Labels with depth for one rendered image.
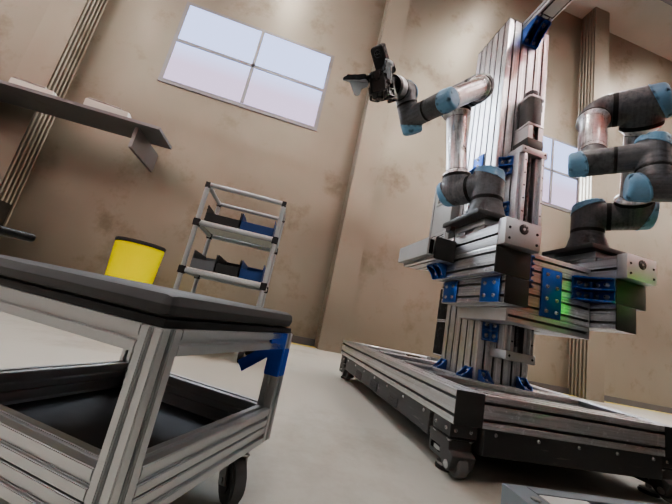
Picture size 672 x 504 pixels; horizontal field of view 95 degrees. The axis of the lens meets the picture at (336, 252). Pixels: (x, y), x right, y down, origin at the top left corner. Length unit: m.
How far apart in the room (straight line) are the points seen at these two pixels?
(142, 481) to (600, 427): 1.21
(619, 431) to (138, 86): 4.86
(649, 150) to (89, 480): 1.27
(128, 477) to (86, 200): 3.95
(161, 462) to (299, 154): 3.90
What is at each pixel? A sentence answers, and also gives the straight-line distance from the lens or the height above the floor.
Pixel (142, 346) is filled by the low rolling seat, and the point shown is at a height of 0.28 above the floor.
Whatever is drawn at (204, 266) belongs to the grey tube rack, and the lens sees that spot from 2.00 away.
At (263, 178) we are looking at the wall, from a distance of 3.99.
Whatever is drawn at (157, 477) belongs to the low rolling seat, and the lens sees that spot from 0.47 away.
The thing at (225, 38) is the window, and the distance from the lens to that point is 5.01.
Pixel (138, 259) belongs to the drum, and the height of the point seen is 0.51.
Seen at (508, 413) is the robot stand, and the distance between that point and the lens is 1.10.
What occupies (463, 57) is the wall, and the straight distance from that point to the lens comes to 6.06.
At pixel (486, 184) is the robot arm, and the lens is 1.33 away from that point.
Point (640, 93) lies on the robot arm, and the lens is 1.53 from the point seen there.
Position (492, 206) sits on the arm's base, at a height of 0.86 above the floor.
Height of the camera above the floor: 0.35
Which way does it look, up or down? 12 degrees up
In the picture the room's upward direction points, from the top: 12 degrees clockwise
